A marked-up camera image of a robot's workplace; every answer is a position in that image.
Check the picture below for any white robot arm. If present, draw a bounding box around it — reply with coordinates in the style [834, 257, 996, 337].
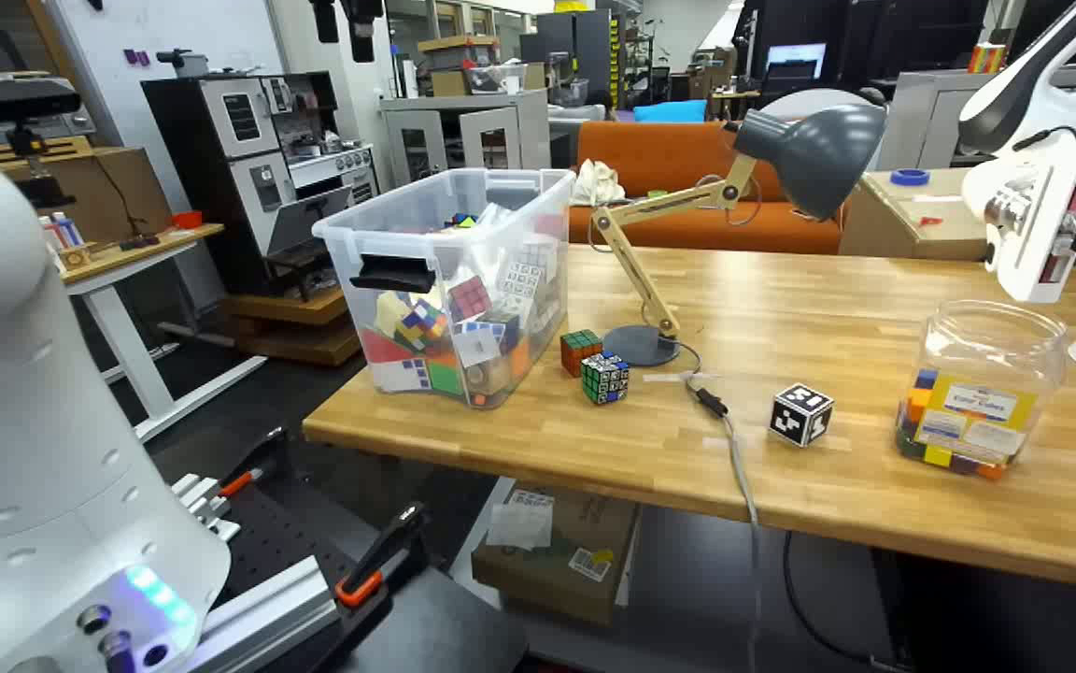
[0, 171, 231, 673]

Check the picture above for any red green rubik's cube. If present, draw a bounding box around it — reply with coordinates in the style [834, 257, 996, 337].
[561, 329, 600, 375]

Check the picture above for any rubik's cube on table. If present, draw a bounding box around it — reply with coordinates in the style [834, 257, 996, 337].
[578, 352, 626, 403]

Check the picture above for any pile of rubik's cubes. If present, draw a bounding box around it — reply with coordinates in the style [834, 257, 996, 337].
[348, 205, 566, 408]

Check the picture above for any black white tag cube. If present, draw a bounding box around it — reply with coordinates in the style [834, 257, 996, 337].
[768, 382, 838, 443]

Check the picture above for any clear plastic storage bin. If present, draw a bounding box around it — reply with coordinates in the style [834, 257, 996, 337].
[312, 169, 574, 408]

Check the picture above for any orange sofa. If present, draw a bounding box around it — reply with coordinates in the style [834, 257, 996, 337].
[565, 117, 847, 257]

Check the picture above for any cardboard box under table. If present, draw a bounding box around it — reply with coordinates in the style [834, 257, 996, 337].
[469, 484, 640, 623]

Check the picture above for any white glass door cabinet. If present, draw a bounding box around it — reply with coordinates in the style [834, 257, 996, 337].
[376, 89, 548, 185]

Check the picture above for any white black cabinet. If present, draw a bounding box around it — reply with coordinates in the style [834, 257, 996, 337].
[142, 71, 382, 299]

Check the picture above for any grey wooden desk lamp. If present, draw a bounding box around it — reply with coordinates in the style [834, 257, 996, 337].
[591, 99, 884, 367]

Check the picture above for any clear jar with blocks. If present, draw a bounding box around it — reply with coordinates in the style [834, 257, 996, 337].
[891, 299, 1063, 481]

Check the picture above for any white side desk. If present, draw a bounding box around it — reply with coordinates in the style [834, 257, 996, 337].
[56, 221, 267, 442]

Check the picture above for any lamp power cable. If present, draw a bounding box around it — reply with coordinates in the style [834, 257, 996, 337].
[678, 367, 768, 673]

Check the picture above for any orange handled clamp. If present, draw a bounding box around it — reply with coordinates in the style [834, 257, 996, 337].
[331, 499, 429, 608]
[221, 426, 289, 498]

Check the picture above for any white camera stand right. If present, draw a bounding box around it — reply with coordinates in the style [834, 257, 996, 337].
[952, 0, 1076, 388]

